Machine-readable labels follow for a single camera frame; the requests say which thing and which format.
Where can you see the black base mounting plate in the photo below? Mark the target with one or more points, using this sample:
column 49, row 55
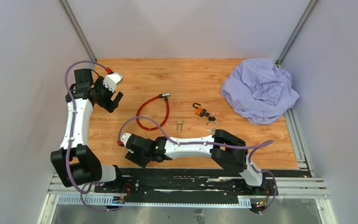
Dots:
column 185, row 186

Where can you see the lavender crumpled cloth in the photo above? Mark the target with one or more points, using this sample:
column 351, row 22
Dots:
column 259, row 91

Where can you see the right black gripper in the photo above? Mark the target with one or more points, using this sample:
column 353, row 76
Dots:
column 134, row 157

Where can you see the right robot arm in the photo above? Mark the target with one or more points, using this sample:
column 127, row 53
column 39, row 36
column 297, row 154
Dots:
column 227, row 150

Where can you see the red cable lock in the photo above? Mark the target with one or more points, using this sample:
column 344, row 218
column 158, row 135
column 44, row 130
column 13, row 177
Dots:
column 155, row 106

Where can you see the brass padlock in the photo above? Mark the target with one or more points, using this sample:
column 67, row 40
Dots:
column 179, row 123

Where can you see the black head key bunch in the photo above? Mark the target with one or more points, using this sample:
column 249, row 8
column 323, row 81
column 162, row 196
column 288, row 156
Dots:
column 210, row 118

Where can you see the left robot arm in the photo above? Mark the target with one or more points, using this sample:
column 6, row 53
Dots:
column 74, row 162

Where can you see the silver key pair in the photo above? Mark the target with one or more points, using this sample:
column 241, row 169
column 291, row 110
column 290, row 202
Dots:
column 212, row 130

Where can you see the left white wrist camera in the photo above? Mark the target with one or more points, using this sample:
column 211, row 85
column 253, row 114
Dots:
column 111, row 81

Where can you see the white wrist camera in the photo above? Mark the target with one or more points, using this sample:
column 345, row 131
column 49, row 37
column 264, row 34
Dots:
column 111, row 81
column 123, row 141

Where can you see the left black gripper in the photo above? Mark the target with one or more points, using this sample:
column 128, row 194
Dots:
column 110, row 106

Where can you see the aluminium frame rail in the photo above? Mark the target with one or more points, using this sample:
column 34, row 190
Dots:
column 288, row 188

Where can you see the orange black padlock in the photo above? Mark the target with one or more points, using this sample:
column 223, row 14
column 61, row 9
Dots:
column 199, row 110

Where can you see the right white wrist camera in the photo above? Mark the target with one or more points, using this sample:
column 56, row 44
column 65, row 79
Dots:
column 123, row 141

